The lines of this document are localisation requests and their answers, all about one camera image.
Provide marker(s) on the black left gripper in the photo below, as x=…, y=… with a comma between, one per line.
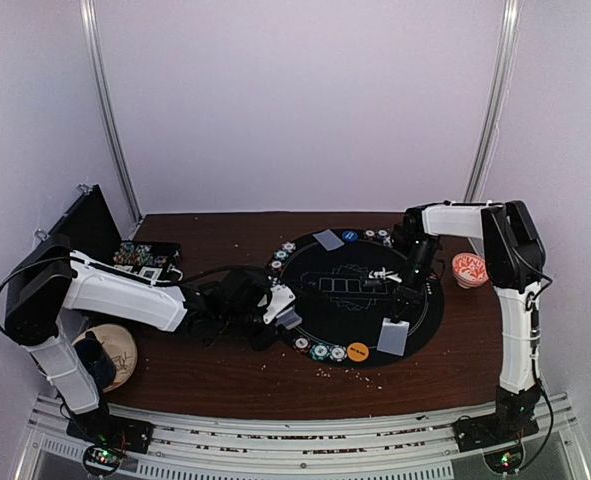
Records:
x=259, y=343

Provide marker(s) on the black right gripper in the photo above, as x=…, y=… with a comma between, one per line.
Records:
x=408, y=294

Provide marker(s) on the blue playing card deck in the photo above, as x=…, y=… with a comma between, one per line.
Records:
x=288, y=319

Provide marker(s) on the yellow big blind button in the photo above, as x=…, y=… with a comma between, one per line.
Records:
x=358, y=352

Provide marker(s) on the blue small blind button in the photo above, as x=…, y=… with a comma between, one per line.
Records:
x=350, y=236

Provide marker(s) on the single blue-backed playing card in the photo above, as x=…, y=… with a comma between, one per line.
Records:
x=328, y=240

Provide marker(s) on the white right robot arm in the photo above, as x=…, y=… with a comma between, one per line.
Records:
x=514, y=257

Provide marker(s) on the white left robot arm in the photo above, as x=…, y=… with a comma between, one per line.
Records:
x=44, y=284

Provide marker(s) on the round black poker mat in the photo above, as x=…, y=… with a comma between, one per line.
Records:
x=337, y=310

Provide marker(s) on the red white patterned bowl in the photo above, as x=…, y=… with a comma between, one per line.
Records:
x=469, y=270

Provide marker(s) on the white playing card box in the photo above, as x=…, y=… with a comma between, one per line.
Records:
x=150, y=273

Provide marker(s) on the beige patterned plate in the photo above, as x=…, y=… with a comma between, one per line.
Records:
x=121, y=348

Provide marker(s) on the chips row in case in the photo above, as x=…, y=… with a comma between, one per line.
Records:
x=134, y=254

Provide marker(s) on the dark blue mug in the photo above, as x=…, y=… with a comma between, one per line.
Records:
x=95, y=359

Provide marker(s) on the black poker set case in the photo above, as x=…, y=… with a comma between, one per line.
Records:
x=88, y=226

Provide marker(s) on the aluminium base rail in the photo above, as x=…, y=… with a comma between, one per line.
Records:
x=412, y=446

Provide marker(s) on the aluminium frame post right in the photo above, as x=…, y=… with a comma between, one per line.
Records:
x=499, y=89

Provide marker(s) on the aluminium frame post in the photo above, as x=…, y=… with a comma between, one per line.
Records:
x=93, y=42
x=499, y=89

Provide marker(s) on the aluminium frame post left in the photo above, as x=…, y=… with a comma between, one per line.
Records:
x=93, y=42

